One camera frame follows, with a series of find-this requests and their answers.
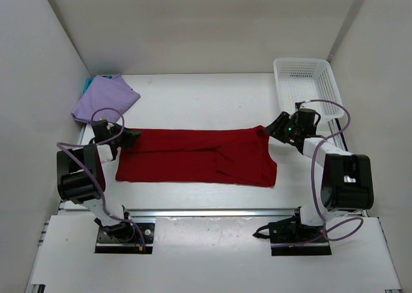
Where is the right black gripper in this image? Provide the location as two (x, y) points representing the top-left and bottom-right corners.
(265, 113), (301, 144)

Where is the lavender t shirt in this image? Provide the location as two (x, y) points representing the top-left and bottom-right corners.
(71, 75), (140, 124)

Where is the red t shirt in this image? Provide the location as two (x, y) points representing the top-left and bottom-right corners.
(115, 126), (277, 187)

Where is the teal t shirt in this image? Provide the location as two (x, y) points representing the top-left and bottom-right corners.
(82, 75), (113, 94)

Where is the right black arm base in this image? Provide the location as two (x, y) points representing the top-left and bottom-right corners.
(252, 209), (332, 256)

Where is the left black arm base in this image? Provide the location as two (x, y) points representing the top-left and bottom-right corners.
(94, 218), (155, 254)

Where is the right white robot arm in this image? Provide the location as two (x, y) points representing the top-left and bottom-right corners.
(265, 108), (374, 241)

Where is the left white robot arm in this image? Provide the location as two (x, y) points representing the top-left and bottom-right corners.
(57, 119), (141, 241)

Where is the white plastic laundry basket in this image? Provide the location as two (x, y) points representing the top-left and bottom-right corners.
(273, 57), (344, 122)

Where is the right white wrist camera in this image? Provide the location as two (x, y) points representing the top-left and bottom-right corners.
(294, 101), (307, 111)

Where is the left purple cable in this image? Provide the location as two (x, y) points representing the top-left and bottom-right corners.
(56, 108), (146, 246)

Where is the purple cable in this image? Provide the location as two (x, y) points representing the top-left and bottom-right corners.
(299, 99), (364, 242)
(56, 108), (146, 246)

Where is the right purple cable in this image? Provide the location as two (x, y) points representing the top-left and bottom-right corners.
(299, 99), (364, 242)

